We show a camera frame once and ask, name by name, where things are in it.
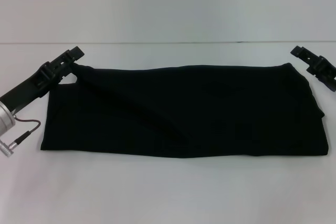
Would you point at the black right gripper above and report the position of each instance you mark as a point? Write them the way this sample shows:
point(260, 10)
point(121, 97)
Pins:
point(326, 72)

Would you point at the black shirt with white print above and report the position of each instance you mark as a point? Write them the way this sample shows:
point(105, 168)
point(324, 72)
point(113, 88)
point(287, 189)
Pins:
point(183, 108)

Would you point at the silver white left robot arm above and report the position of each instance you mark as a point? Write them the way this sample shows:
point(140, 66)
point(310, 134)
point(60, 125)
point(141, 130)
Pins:
point(5, 120)

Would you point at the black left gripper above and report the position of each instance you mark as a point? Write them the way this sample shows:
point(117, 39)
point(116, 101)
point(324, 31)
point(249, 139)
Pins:
point(29, 87)

